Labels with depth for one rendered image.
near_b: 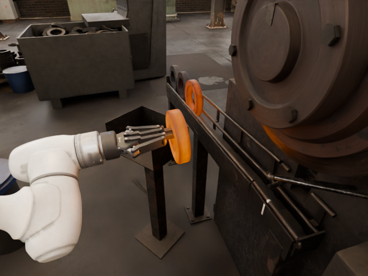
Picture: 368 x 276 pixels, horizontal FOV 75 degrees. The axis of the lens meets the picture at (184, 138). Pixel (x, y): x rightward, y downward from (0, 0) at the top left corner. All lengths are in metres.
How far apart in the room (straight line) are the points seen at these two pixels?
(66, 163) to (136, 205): 1.04
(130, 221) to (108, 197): 0.26
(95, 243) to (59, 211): 0.96
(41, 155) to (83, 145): 0.09
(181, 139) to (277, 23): 0.34
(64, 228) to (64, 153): 0.17
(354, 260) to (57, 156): 0.63
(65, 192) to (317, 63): 0.52
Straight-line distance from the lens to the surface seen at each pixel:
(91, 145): 0.63
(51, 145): 0.65
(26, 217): 0.56
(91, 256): 1.47
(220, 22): 7.60
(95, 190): 1.78
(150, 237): 1.45
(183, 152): 0.63
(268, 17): 0.43
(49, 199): 0.57
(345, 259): 0.55
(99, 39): 2.76
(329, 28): 0.34
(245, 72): 0.52
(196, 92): 1.16
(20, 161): 0.67
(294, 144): 0.52
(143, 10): 3.29
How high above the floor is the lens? 1.21
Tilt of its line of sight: 34 degrees down
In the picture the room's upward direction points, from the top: straight up
